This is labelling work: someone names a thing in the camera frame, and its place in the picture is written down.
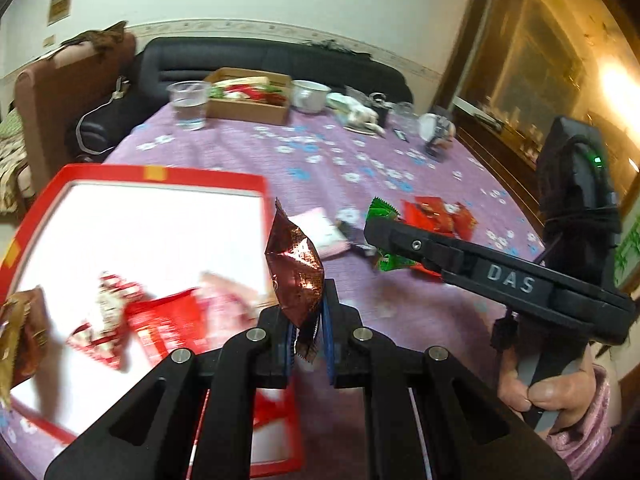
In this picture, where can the gold brown snack packet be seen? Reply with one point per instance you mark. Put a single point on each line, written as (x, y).
(22, 340)

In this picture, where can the red white patterned snack packet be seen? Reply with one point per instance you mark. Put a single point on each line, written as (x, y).
(107, 310)

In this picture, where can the clear glass jar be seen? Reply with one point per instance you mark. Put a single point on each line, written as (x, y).
(406, 112)

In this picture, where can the plain red snack packet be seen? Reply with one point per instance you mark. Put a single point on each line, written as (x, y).
(167, 322)

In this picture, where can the red cardboard box white inside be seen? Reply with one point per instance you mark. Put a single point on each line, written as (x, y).
(150, 180)

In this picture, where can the white printed mug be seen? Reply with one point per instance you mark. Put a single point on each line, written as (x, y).
(434, 127)

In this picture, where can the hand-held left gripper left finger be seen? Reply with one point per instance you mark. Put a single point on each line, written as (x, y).
(288, 347)

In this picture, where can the purple floral tablecloth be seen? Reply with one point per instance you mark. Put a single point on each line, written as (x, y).
(310, 160)

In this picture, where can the person's right hand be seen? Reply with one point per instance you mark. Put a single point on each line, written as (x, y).
(555, 390)

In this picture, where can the black leather sofa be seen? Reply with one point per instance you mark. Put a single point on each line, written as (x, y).
(260, 57)

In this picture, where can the pile of white tissues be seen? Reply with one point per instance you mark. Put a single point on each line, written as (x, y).
(357, 112)

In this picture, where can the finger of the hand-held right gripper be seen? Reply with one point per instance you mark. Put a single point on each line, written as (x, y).
(400, 242)

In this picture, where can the wooden glass cabinet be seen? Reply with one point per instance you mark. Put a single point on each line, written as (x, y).
(530, 60)

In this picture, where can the brown cloth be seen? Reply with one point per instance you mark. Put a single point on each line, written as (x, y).
(102, 37)

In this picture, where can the patterned blanket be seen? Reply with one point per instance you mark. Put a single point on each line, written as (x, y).
(9, 160)

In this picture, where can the white bowl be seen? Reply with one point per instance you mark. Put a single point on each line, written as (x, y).
(310, 96)

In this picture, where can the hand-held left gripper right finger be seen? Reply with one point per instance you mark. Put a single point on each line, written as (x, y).
(328, 347)

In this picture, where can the brown foil snack packet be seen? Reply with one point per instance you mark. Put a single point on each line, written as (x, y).
(295, 270)

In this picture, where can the yellow wall plaque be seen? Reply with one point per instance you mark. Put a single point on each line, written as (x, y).
(60, 6)

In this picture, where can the small dark snack packet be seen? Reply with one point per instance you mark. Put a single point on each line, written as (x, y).
(352, 232)

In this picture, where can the person's right forearm pink sleeve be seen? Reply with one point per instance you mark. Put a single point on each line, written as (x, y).
(590, 440)

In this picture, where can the red printed snack packet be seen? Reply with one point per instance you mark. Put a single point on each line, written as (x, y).
(437, 215)

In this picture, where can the clear plastic cup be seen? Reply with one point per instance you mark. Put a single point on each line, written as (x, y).
(189, 102)

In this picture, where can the brown armchair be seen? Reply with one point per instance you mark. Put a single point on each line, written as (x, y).
(55, 95)

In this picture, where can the green snack packet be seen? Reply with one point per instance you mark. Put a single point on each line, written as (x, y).
(382, 210)

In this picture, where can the pale pink snack packet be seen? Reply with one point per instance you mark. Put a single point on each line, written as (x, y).
(232, 297)

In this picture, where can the pink white snack packet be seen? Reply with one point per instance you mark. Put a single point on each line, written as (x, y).
(317, 232)

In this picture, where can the brown cardboard food box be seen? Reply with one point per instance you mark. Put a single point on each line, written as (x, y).
(247, 110)

